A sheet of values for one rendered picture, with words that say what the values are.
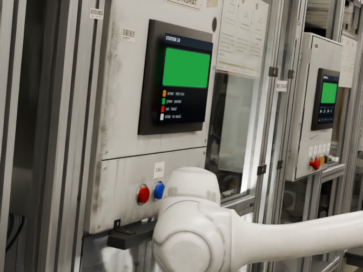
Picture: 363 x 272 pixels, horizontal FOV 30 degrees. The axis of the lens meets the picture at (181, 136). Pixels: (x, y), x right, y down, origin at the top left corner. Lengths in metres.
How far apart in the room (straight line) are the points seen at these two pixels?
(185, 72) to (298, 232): 0.39
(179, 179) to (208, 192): 0.05
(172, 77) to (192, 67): 0.08
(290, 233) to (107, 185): 0.31
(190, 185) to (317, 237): 0.23
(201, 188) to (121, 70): 0.24
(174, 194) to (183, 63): 0.26
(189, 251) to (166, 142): 0.37
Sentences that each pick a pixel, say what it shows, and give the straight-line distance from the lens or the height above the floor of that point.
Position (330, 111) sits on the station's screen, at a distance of 2.37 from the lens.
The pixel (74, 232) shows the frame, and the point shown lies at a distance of 1.09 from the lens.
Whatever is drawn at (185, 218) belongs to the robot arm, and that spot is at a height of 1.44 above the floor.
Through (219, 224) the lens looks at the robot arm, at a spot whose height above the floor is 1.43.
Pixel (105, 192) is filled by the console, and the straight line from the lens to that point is 1.12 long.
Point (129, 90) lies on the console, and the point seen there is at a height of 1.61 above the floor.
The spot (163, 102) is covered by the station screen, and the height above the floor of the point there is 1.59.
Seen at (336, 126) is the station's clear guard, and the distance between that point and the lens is 2.75.
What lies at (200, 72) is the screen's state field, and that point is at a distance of 1.33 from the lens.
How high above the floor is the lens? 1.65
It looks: 6 degrees down
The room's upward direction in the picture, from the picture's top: 6 degrees clockwise
